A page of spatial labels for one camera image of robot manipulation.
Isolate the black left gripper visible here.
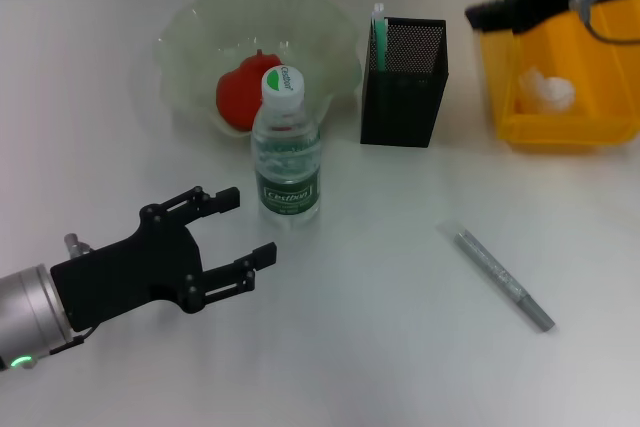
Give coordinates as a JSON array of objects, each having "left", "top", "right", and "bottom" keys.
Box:
[{"left": 49, "top": 186, "right": 279, "bottom": 332}]

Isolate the white paper ball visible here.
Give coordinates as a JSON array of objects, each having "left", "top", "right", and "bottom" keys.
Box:
[{"left": 517, "top": 64, "right": 576, "bottom": 113}]

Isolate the clear water bottle green label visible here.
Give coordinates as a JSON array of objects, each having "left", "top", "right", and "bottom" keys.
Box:
[{"left": 250, "top": 65, "right": 321, "bottom": 218}]

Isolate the grey marker pen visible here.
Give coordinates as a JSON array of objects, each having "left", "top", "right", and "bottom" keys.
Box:
[{"left": 444, "top": 221, "right": 556, "bottom": 333}]

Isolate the black mesh pen holder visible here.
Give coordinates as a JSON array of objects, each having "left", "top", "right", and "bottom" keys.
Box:
[{"left": 359, "top": 15, "right": 450, "bottom": 148}]

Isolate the frosted green glass fruit plate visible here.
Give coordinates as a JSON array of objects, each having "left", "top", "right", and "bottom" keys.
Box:
[{"left": 152, "top": 0, "right": 364, "bottom": 137}]

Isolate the yellow plastic bin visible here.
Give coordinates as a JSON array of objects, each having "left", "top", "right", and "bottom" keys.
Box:
[{"left": 477, "top": 0, "right": 640, "bottom": 154}]

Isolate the left arm cable with plugs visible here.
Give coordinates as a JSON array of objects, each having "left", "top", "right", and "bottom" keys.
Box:
[{"left": 47, "top": 232, "right": 96, "bottom": 357}]

